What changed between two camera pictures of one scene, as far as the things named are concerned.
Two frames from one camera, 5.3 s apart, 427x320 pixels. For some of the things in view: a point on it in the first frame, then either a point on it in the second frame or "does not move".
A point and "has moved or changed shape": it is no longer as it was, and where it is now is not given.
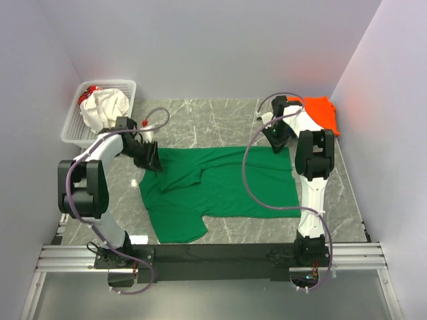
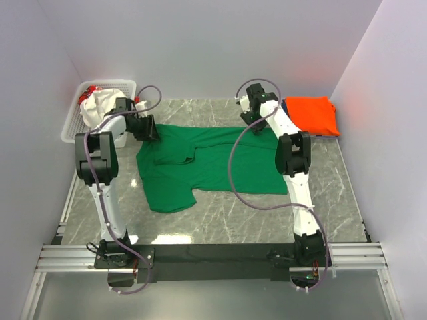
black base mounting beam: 240,263 does not move
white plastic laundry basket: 75,131 does not move
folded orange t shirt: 321,111 does not move
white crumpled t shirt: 101,109 does not move
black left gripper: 154,161 -> 151,132
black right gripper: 277,145 -> 257,127
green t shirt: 247,182 has moved or changed shape
